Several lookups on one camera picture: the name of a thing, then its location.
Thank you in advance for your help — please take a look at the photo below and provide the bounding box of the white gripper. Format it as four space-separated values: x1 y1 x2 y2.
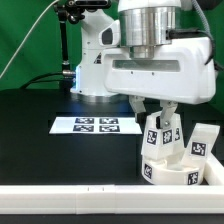
99 21 216 129

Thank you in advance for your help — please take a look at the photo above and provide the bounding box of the white round stool seat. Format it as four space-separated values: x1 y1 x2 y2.
141 157 203 185

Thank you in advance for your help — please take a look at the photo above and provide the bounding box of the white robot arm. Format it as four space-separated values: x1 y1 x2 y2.
72 0 221 129

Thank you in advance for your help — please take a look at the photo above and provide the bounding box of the white sheet with markers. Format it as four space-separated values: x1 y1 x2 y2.
49 117 142 134

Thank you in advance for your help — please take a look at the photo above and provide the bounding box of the white front fence rail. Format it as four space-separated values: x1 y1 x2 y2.
0 185 224 214

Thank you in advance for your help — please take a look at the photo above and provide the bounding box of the black cable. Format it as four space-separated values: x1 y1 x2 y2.
19 72 65 90

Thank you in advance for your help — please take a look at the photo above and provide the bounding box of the white cable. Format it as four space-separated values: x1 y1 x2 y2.
0 0 60 80

